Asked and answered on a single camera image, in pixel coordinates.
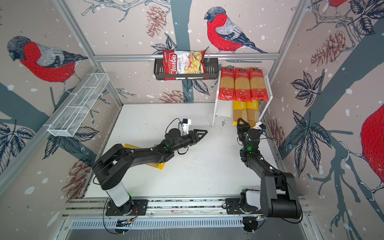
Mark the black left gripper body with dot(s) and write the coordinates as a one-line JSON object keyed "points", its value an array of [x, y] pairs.
{"points": [[189, 141]]}

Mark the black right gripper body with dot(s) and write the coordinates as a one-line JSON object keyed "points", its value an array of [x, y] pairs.
{"points": [[243, 132]]}

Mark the yellow pasta bag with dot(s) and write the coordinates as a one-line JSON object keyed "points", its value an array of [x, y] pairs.
{"points": [[239, 112], [253, 113], [154, 165]]}

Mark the red spaghetti bag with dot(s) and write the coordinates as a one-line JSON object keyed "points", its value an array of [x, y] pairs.
{"points": [[258, 85], [242, 86], [227, 85]]}

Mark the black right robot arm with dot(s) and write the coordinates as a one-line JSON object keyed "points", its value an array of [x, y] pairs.
{"points": [[278, 192]]}

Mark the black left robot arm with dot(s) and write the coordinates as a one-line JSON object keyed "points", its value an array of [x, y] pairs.
{"points": [[112, 166]]}

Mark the white two-tier shelf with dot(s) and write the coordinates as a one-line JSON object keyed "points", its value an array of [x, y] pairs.
{"points": [[225, 108]]}

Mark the red cassava chips bag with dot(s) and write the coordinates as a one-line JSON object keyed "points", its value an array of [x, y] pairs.
{"points": [[183, 62]]}

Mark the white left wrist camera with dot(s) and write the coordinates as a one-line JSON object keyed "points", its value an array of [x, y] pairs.
{"points": [[185, 124]]}

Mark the black wire wall basket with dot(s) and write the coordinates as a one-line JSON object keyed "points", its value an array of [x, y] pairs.
{"points": [[209, 70]]}

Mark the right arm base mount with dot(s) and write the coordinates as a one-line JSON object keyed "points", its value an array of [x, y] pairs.
{"points": [[247, 203]]}

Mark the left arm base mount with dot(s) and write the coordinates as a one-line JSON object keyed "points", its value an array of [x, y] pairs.
{"points": [[134, 207]]}

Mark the white wire mesh basket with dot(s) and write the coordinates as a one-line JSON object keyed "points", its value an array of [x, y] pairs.
{"points": [[71, 117]]}

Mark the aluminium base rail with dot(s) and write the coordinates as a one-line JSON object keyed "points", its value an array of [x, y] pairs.
{"points": [[160, 207]]}

